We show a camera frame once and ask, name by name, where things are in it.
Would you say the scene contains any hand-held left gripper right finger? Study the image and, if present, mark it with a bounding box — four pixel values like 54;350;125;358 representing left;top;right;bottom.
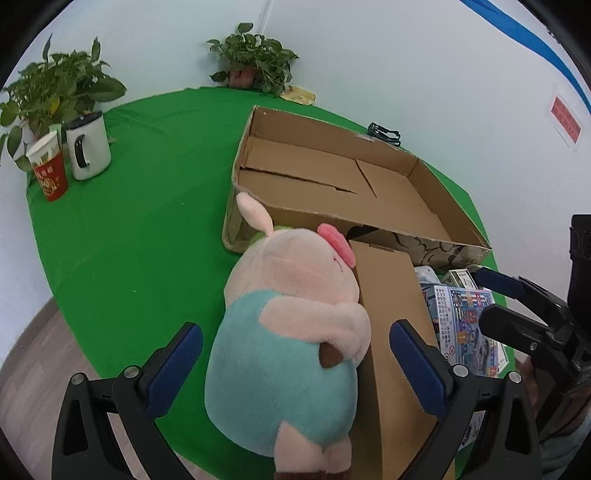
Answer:
389;318;543;480

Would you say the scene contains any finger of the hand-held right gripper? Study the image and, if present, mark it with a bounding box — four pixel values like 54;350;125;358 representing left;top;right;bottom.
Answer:
480;305;573;365
475;267;571;324

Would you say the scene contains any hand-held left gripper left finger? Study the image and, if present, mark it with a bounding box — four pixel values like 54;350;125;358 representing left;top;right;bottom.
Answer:
52;322;204;480

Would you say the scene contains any white green medicine box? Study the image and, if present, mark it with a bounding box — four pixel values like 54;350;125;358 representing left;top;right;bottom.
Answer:
441;269;478;289

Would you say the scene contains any colourful printed box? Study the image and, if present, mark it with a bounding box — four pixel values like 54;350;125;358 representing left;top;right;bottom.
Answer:
421;284;509;448

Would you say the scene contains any long brown cardboard box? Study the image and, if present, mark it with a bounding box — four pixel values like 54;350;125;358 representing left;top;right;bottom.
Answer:
348;239;455;480

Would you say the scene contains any pink pig plush toy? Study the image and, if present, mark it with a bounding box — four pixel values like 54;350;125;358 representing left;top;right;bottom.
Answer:
204;191;372;480

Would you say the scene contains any large cardboard box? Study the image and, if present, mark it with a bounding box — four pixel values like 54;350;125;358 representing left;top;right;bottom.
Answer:
222;105;492;273

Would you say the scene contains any person's right forearm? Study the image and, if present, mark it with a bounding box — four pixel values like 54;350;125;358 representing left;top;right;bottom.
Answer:
538;415;591;478

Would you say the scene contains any person's right hand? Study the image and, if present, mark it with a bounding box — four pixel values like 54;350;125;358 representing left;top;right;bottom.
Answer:
521;357;559;418

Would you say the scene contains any black folding stand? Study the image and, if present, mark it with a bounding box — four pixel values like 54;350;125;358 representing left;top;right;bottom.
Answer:
368;122;402;147

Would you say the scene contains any red paper cup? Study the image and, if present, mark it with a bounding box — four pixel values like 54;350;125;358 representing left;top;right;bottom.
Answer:
26;130;69;202

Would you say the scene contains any yellow flat packet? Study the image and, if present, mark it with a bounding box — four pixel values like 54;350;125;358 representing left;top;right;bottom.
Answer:
280;87;317;105

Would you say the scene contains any large potted green plant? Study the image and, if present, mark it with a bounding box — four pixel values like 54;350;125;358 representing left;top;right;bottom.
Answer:
0;34;127;171

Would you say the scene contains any small potted plant red pot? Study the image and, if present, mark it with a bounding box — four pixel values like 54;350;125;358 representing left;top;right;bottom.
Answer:
206;22;300;97

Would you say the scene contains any red wall sign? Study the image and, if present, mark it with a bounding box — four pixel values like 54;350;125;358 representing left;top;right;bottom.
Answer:
550;95;583;147

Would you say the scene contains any white mug black handle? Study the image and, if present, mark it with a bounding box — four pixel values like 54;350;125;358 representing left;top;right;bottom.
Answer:
66;111;112;182

